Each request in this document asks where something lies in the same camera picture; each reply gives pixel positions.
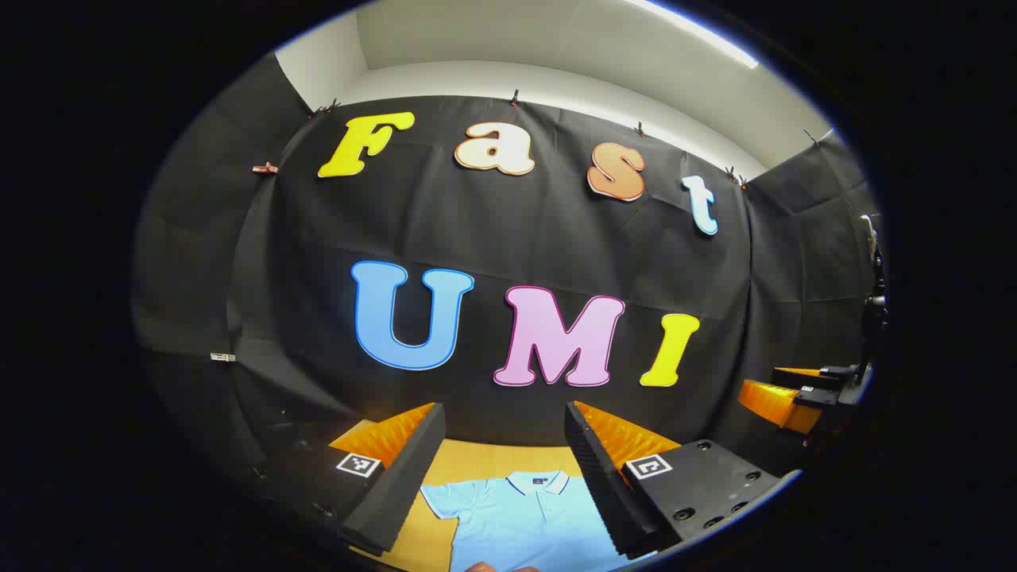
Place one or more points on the small silver clip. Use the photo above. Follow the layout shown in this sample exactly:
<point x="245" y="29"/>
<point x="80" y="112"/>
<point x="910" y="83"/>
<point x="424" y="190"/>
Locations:
<point x="223" y="357"/>

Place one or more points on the black backdrop cloth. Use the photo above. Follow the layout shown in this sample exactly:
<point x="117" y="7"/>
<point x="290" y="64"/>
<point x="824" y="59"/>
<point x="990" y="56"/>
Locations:
<point x="516" y="230"/>

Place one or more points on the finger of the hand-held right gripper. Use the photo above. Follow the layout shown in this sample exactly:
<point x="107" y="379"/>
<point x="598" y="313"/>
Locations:
<point x="775" y="405"/>
<point x="826" y="373"/>

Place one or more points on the small red clip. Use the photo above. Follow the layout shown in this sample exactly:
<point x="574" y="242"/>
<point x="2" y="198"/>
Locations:
<point x="265" y="168"/>

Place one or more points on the light blue polo T-shirt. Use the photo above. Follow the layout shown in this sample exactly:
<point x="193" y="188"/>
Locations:
<point x="524" y="524"/>

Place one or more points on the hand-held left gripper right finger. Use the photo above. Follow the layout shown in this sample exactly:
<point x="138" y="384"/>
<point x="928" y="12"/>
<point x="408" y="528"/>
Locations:
<point x="604" y="485"/>

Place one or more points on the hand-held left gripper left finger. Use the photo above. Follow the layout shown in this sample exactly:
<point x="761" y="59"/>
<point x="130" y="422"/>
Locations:
<point x="397" y="485"/>

